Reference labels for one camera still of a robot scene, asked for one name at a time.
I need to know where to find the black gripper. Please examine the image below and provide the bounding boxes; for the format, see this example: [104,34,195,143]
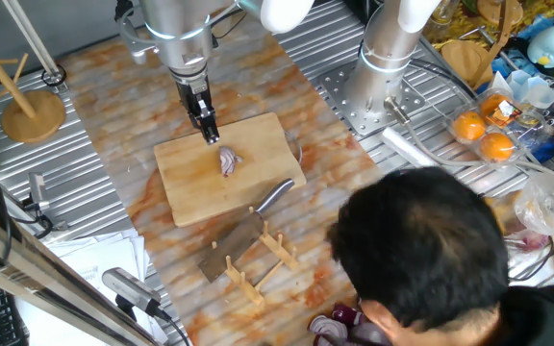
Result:
[175,75,221,146]

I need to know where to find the steel cleaver knife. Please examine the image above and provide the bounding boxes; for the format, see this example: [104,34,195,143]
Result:
[197,178,296,284]

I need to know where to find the red onion chunk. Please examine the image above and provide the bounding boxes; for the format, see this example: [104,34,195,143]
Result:
[217,145,244,179]

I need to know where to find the wooden cutting board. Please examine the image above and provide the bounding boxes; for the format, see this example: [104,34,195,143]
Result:
[153,111,308,229]

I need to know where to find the orange marbled table mat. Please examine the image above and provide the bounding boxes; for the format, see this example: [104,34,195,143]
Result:
[58,7,387,346]

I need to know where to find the wooden peg rack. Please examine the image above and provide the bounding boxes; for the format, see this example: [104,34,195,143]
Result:
[209,206,300,307]

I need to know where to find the white paper stack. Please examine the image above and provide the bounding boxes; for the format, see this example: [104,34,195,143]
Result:
[16,228,170,346]

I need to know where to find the wooden mug tree stand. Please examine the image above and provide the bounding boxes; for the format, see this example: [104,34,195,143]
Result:
[0,0,67,144]

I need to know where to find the pale tripod leg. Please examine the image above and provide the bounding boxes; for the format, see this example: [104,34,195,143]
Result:
[0,0,69,88]

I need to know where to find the white plastic wrap roll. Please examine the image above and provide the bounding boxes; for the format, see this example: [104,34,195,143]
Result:
[380,126,432,169]

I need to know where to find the red onion wedge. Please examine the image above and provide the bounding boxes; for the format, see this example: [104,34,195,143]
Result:
[308,314,349,340]
[330,303,365,328]
[348,321,393,346]

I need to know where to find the orange fruit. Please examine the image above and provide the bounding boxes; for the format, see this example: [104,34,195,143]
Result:
[452,111,487,142]
[478,132,515,162]
[479,93,512,121]

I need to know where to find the glass jar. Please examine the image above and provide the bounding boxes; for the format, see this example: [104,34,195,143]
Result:
[430,0,457,26]

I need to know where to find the round wooden stand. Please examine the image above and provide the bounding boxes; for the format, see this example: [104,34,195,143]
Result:
[440,0,523,90]

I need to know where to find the clear plastic fruit container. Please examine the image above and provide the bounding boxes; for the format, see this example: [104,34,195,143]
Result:
[444,88,554,169]

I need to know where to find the clear plastic measuring cup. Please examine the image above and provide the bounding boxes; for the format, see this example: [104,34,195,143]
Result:
[507,69,554,110]

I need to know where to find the plastic bag of potatoes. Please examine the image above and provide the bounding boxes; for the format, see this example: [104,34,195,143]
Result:
[492,189,554,256]

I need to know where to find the clear plastic bag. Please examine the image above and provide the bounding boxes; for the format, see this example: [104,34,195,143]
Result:
[515,171,554,236]

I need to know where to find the blue bird toy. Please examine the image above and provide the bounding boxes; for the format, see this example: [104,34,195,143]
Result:
[526,24,554,68]

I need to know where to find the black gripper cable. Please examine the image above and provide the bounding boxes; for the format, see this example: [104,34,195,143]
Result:
[209,10,248,49]

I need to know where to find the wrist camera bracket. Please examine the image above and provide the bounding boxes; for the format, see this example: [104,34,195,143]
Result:
[115,4,161,66]

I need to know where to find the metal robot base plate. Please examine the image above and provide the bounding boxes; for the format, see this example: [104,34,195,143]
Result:
[318,60,427,137]

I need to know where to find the silver depth camera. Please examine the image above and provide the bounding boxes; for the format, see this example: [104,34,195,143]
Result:
[101,267,164,318]

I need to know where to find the grey camera on clamp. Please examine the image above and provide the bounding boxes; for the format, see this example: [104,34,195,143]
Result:
[20,171,69,240]

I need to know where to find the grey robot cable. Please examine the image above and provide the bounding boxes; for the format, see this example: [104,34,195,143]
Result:
[383,95,554,188]

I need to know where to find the metal frame beam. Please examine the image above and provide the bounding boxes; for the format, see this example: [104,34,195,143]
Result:
[0,204,163,346]

